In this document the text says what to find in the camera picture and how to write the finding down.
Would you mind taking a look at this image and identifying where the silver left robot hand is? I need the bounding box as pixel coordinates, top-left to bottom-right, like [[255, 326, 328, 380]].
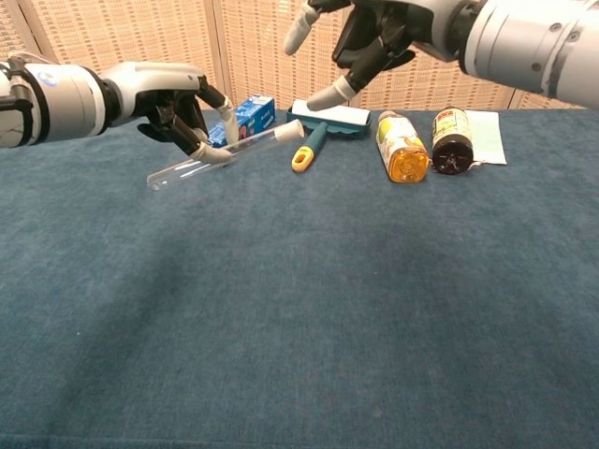
[[100, 62, 235, 165]]

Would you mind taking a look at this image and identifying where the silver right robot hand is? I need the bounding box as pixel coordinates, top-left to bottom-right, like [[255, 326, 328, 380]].
[[284, 0, 474, 112]]

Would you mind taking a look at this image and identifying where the transparent glass test tube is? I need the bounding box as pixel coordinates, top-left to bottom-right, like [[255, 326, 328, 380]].
[[146, 124, 291, 192]]

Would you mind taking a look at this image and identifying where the white rubber stopper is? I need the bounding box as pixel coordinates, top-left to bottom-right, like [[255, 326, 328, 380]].
[[273, 118, 306, 143]]

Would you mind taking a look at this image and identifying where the green lint roller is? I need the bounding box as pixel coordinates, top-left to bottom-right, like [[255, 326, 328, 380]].
[[285, 98, 374, 173]]

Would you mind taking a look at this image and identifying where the blue toothpaste box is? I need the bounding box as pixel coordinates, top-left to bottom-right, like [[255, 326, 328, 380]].
[[205, 94, 276, 149]]

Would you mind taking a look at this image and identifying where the yellow tea bottle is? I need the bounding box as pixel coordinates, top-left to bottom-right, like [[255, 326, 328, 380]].
[[375, 110, 431, 184]]

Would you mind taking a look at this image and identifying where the dark sauce bottle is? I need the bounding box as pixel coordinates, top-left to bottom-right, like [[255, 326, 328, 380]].
[[431, 107, 476, 176]]

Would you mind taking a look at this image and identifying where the white light-blue flat packet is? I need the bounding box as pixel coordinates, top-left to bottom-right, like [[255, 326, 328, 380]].
[[465, 109, 508, 166]]

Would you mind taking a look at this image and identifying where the blue table cloth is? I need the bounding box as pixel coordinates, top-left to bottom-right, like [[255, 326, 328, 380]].
[[0, 109, 599, 449]]

